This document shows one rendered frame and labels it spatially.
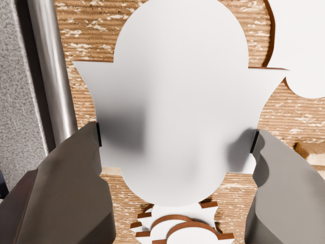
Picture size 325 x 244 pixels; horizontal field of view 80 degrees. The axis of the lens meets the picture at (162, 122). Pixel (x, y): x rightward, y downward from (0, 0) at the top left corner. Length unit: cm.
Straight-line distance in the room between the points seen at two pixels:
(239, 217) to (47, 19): 38
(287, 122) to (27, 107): 33
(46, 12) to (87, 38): 5
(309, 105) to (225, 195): 17
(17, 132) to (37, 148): 3
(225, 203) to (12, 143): 33
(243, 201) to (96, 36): 30
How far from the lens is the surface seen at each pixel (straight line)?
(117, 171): 26
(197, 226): 31
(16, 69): 30
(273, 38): 23
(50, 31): 26
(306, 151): 29
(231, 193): 33
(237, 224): 39
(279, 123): 28
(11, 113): 33
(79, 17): 23
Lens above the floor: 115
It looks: 63 degrees down
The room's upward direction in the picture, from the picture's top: 177 degrees counter-clockwise
